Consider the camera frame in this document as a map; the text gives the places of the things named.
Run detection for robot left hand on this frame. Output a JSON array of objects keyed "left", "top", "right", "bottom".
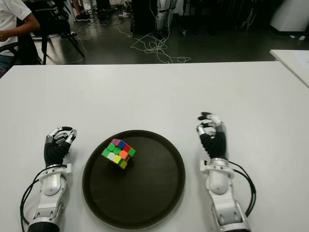
[{"left": 43, "top": 126, "right": 78, "bottom": 167}]

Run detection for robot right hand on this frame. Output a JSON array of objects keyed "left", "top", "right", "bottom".
[{"left": 196, "top": 112, "right": 229, "bottom": 160}]

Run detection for multicoloured Rubik's cube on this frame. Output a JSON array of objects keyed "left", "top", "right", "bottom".
[{"left": 101, "top": 138, "right": 136, "bottom": 170}]

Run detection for dark brown round plate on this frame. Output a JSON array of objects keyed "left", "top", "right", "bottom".
[{"left": 82, "top": 130, "right": 186, "bottom": 230}]

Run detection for black office chair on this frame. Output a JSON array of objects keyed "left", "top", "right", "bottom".
[{"left": 0, "top": 20, "right": 43, "bottom": 65}]

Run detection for white side table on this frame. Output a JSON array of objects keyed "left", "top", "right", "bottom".
[{"left": 269, "top": 49, "right": 309, "bottom": 88}]

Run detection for black folding chair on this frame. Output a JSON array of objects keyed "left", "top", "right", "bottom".
[{"left": 28, "top": 0, "right": 85, "bottom": 65}]

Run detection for silver humanoid robot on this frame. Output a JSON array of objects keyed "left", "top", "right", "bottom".
[{"left": 155, "top": 0, "right": 176, "bottom": 31}]

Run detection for black sneaker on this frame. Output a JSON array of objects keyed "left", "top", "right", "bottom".
[{"left": 75, "top": 12, "right": 91, "bottom": 22}]

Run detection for person in white shirt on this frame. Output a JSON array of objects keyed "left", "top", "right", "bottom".
[{"left": 0, "top": 0, "right": 41, "bottom": 73}]

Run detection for black cabinet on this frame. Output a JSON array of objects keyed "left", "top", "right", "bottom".
[{"left": 131, "top": 0, "right": 159, "bottom": 34}]

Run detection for white cabinet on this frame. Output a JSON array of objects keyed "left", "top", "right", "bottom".
[{"left": 269, "top": 0, "right": 309, "bottom": 32}]

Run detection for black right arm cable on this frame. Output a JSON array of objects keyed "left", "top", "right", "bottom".
[{"left": 228, "top": 160, "right": 256, "bottom": 217}]

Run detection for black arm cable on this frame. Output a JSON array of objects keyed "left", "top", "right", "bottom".
[
  {"left": 228, "top": 160, "right": 256, "bottom": 217},
  {"left": 20, "top": 168, "right": 48, "bottom": 227}
]

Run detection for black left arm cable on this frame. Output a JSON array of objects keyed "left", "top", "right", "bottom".
[{"left": 20, "top": 168, "right": 48, "bottom": 227}]

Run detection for tangled white floor cable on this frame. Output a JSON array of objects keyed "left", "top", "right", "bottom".
[{"left": 117, "top": 25, "right": 192, "bottom": 64}]

